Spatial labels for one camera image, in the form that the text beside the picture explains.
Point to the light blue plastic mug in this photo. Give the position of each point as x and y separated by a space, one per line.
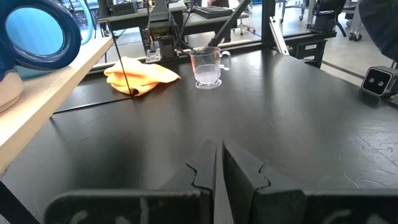
34 31

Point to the grey desk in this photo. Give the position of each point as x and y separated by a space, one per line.
133 17
202 24

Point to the clear plastic mug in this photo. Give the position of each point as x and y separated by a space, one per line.
206 74

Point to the black vertical frame post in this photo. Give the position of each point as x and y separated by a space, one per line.
268 21

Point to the silver diagonal frame brace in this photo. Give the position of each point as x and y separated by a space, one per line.
278 35

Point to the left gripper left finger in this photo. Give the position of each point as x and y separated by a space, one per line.
155 208

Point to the wooden shelf with black legs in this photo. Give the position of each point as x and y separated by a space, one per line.
46 102

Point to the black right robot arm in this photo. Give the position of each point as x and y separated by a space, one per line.
166 46

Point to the black diagonal frame brace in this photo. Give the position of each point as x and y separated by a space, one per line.
230 21

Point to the black stereo camera box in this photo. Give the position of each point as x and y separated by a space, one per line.
377 81

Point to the person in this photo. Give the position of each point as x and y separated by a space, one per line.
382 28

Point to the black keyboard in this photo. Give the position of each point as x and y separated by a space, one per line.
214 12

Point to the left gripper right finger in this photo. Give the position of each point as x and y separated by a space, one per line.
280 208

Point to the orange cloth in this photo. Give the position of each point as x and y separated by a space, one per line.
136 76

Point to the black office chair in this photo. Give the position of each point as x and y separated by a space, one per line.
326 18

